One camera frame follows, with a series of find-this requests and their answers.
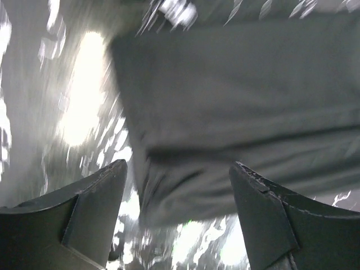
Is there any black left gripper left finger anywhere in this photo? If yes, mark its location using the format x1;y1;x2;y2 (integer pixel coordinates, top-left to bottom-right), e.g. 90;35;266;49
1;160;127;269

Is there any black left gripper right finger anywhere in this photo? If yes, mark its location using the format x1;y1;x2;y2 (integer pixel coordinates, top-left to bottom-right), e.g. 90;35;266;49
229;162;359;269

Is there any black t shirt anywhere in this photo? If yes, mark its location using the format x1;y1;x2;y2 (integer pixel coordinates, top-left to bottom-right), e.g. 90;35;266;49
109;12;359;228

